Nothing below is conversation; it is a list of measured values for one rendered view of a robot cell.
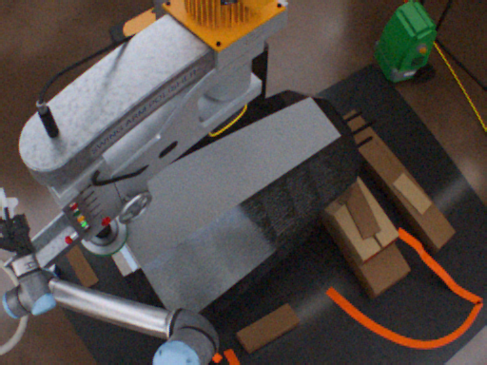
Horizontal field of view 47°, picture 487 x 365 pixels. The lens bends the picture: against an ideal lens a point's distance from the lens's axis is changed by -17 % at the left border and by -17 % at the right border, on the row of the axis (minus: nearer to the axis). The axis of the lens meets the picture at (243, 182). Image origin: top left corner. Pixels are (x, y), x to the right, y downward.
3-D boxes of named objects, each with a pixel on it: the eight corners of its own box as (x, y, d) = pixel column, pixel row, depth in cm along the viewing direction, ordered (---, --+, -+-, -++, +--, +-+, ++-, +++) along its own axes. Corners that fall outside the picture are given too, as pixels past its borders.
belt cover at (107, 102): (237, -7, 215) (237, -33, 199) (286, 31, 207) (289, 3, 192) (19, 156, 188) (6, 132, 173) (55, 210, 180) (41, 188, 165)
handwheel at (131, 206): (139, 186, 229) (133, 168, 215) (156, 205, 226) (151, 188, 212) (108, 212, 224) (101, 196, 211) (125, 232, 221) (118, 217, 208)
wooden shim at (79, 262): (65, 253, 332) (64, 252, 331) (77, 244, 335) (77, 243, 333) (86, 289, 324) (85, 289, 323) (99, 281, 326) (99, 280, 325)
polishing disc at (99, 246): (134, 243, 246) (134, 242, 245) (89, 261, 243) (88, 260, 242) (116, 197, 254) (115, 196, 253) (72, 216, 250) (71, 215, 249)
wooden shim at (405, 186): (392, 184, 339) (392, 183, 337) (402, 173, 341) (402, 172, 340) (420, 216, 331) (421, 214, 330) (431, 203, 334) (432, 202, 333)
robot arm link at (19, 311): (29, 310, 177) (48, 302, 171) (10, 325, 167) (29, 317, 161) (13, 285, 176) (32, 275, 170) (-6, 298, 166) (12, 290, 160)
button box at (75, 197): (92, 220, 212) (74, 186, 186) (97, 225, 211) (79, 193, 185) (77, 234, 209) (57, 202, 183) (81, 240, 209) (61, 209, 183)
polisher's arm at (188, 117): (227, 75, 255) (226, 3, 210) (267, 111, 248) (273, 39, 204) (83, 189, 235) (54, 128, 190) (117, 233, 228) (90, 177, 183)
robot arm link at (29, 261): (14, 278, 163) (21, 273, 156) (8, 263, 164) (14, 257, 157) (36, 270, 169) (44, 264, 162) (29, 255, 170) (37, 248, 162)
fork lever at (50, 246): (124, 156, 241) (122, 150, 236) (154, 192, 235) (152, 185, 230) (2, 261, 220) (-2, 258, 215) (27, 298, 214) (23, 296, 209)
